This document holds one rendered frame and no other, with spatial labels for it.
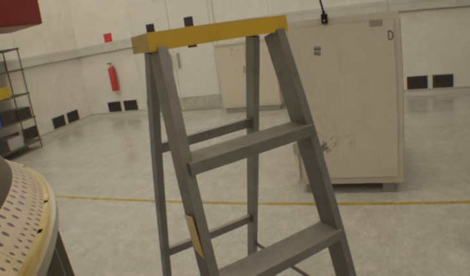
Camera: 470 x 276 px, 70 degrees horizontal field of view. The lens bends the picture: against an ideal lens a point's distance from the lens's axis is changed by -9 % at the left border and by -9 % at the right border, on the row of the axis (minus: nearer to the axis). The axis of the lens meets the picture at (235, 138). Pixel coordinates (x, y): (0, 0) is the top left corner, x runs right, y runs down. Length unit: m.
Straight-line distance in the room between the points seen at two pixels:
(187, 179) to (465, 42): 6.72
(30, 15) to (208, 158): 0.56
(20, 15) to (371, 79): 2.57
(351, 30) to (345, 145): 0.94
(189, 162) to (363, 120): 2.40
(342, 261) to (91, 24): 8.36
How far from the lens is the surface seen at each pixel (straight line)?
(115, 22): 8.60
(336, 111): 3.10
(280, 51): 1.03
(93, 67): 9.10
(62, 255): 1.13
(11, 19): 0.97
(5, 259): 0.71
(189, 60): 7.71
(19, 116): 7.26
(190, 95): 7.83
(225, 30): 0.95
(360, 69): 3.03
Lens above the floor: 1.49
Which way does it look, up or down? 16 degrees down
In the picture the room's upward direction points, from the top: 8 degrees counter-clockwise
